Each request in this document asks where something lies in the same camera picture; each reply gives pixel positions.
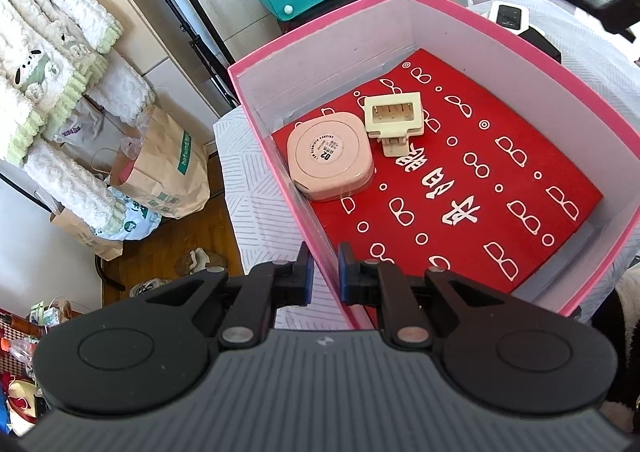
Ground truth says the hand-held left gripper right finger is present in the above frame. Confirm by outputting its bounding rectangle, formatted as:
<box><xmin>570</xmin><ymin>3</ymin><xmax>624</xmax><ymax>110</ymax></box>
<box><xmin>338</xmin><ymin>242</ymin><xmax>506</xmax><ymax>350</ymax></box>

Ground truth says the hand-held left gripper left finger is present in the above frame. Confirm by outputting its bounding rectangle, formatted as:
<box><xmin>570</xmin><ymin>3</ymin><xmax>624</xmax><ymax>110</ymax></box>
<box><xmin>145</xmin><ymin>242</ymin><xmax>316</xmax><ymax>350</ymax></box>

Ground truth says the pink cardboard box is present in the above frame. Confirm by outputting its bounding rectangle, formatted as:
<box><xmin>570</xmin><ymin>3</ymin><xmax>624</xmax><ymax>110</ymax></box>
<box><xmin>227</xmin><ymin>0</ymin><xmax>640</xmax><ymax>333</ymax></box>

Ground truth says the black flat case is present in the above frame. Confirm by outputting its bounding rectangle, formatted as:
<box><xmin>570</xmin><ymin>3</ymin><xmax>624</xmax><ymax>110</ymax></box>
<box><xmin>517</xmin><ymin>26</ymin><xmax>562</xmax><ymax>63</ymax></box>

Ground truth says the white pocket device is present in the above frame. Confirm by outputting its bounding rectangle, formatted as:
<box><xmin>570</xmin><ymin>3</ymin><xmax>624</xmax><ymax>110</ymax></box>
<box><xmin>487</xmin><ymin>2</ymin><xmax>531</xmax><ymax>27</ymax></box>

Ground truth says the beige slipper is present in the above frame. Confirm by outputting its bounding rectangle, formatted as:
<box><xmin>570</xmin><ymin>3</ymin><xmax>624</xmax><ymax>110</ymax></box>
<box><xmin>129</xmin><ymin>278</ymin><xmax>166</xmax><ymax>297</ymax></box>
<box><xmin>175</xmin><ymin>248</ymin><xmax>228</xmax><ymax>277</ymax></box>

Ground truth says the pink round compact case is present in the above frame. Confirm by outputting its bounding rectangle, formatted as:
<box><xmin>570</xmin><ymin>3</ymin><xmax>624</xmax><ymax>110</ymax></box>
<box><xmin>286</xmin><ymin>112</ymin><xmax>375</xmax><ymax>203</ymax></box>

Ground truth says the red printed board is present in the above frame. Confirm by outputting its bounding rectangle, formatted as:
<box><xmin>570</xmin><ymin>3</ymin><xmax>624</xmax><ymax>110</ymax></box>
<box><xmin>270</xmin><ymin>49</ymin><xmax>603</xmax><ymax>295</ymax></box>

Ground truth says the cream plastic clip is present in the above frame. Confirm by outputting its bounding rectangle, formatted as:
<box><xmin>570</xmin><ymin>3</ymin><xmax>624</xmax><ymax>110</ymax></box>
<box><xmin>363</xmin><ymin>92</ymin><xmax>426</xmax><ymax>160</ymax></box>

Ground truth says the brown green-striped paper bag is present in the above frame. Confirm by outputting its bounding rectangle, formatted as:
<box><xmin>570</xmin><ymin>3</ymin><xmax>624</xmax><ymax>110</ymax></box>
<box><xmin>109</xmin><ymin>104</ymin><xmax>211</xmax><ymax>220</ymax></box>

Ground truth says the green printed plastic bag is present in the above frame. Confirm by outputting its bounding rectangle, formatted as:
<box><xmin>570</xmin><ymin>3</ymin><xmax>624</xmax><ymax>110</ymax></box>
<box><xmin>92</xmin><ymin>187</ymin><xmax>163</xmax><ymax>240</ymax></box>

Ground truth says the black rack pole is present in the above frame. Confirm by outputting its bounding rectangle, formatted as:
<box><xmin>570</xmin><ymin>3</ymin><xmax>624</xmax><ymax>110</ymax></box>
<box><xmin>120</xmin><ymin>0</ymin><xmax>241</xmax><ymax>107</ymax></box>

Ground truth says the translucent white plastic bag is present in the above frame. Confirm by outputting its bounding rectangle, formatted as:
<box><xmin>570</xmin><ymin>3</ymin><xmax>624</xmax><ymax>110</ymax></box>
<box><xmin>52</xmin><ymin>96</ymin><xmax>121</xmax><ymax>183</ymax></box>

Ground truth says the black fluffy cloth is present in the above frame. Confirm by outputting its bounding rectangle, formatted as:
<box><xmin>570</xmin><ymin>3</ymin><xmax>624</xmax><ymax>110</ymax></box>
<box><xmin>590</xmin><ymin>262</ymin><xmax>640</xmax><ymax>433</ymax></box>

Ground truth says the red woven basket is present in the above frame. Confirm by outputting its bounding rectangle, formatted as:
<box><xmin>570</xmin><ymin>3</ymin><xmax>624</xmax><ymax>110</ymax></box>
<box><xmin>0</xmin><ymin>307</ymin><xmax>48</xmax><ymax>383</ymax></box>

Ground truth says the white fluffy pajama top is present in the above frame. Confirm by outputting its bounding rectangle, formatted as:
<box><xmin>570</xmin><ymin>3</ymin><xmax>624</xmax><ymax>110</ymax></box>
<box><xmin>0</xmin><ymin>0</ymin><xmax>126</xmax><ymax>167</ymax></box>

